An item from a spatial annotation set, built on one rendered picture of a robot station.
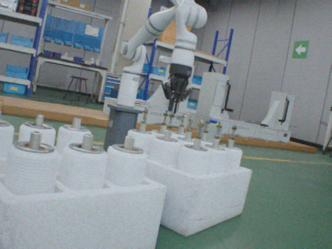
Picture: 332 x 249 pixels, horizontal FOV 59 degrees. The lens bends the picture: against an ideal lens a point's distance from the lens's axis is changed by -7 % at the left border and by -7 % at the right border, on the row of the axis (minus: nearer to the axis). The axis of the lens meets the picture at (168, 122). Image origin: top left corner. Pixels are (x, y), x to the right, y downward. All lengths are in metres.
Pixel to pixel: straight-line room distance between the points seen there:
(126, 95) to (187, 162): 0.71
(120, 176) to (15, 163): 0.24
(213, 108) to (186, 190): 2.93
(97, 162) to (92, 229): 0.14
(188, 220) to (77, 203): 0.42
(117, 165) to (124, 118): 0.87
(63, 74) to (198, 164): 8.63
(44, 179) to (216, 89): 3.34
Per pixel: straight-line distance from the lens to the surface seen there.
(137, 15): 7.78
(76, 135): 0.89
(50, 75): 9.39
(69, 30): 7.09
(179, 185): 0.93
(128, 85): 1.58
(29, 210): 0.56
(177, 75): 1.02
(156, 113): 3.34
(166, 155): 1.01
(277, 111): 4.74
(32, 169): 0.57
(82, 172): 0.64
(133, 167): 0.71
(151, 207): 0.75
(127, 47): 1.59
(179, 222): 0.96
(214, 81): 3.82
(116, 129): 1.57
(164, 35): 6.40
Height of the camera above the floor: 0.39
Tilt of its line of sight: 4 degrees down
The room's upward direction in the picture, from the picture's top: 11 degrees clockwise
